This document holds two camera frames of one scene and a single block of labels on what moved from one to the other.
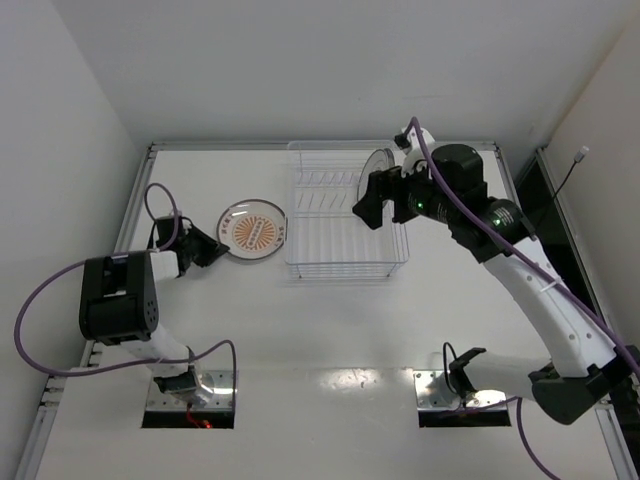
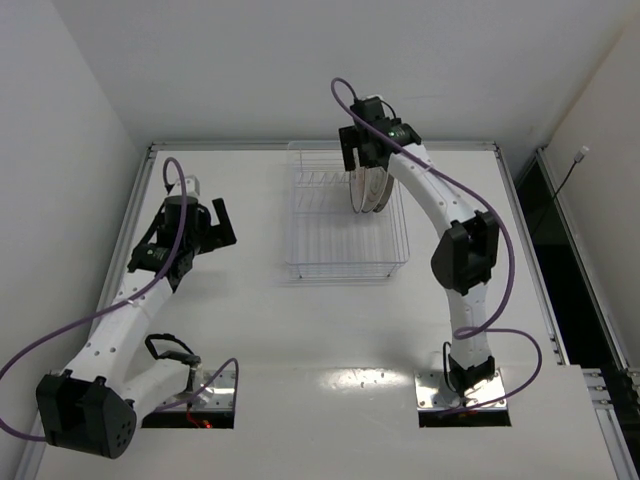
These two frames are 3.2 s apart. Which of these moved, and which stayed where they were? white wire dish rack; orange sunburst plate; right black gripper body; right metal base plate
Moved: orange sunburst plate; right black gripper body
Stayed: right metal base plate; white wire dish rack
